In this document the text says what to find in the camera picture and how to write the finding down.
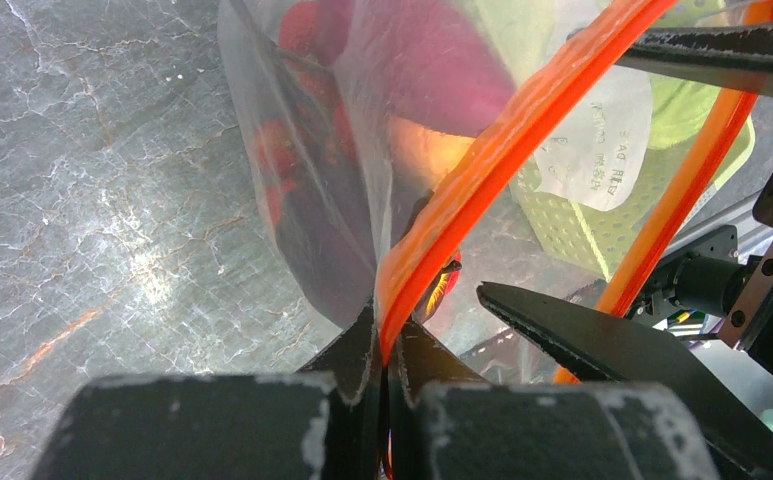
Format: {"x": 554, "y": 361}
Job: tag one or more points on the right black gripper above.
{"x": 595, "y": 346}

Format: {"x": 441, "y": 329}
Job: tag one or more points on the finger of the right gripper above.
{"x": 734, "y": 57}

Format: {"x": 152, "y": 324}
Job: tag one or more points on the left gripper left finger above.
{"x": 320, "y": 422}

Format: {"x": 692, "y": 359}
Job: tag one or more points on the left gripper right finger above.
{"x": 447, "y": 422}

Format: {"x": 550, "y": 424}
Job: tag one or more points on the green cabbage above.
{"x": 680, "y": 109}

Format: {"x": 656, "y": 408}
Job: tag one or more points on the dark red apple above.
{"x": 327, "y": 245}

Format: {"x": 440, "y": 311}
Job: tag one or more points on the orange peach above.
{"x": 428, "y": 154}

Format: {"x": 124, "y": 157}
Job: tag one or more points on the clear zip top bag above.
{"x": 433, "y": 247}

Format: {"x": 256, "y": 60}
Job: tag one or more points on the red lychee bunch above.
{"x": 316, "y": 126}

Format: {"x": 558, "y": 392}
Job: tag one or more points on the green perforated plastic basket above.
{"x": 588, "y": 190}

